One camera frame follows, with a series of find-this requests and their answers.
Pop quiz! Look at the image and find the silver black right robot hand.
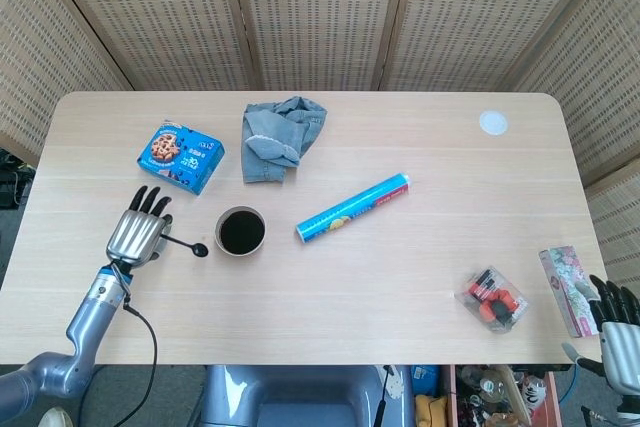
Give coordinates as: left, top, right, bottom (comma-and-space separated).
561, 274, 640, 397

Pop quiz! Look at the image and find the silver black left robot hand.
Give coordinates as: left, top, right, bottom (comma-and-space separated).
104, 185, 175, 269

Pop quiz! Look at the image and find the black plastic spoon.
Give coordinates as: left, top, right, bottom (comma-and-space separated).
161, 233, 211, 260

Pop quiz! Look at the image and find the blue cookie box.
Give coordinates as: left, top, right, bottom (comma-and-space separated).
136, 119, 226, 197

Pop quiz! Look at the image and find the cup of black coffee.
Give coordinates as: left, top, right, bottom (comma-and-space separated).
213, 204, 268, 259

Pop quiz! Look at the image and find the pink floral carton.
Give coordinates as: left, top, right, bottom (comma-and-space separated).
537, 245, 602, 340

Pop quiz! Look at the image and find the red crate of clutter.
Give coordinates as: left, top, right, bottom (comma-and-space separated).
441, 364, 562, 427

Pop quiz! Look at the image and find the bag of red batteries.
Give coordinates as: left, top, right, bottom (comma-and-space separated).
454, 266, 532, 335

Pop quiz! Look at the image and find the crumpled blue denim cloth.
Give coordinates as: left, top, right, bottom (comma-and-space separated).
241, 94, 330, 186

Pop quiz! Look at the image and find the blue plastic container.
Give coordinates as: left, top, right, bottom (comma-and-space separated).
411, 364, 442, 396

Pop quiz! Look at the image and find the yellow cloth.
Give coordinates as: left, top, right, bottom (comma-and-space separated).
414, 393, 450, 427

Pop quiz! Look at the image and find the blue food wrap roll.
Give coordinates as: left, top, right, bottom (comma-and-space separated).
294, 172, 413, 245

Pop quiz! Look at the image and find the grey-blue robot torso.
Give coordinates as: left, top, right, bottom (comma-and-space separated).
199, 364, 416, 427

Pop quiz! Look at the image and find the white round table grommet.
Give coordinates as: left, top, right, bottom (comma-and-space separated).
478, 109, 511, 137

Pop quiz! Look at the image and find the woven bamboo folding screen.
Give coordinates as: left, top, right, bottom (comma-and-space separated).
0, 0, 640, 293

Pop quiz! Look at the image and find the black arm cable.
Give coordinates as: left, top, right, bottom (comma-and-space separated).
121, 302, 159, 427

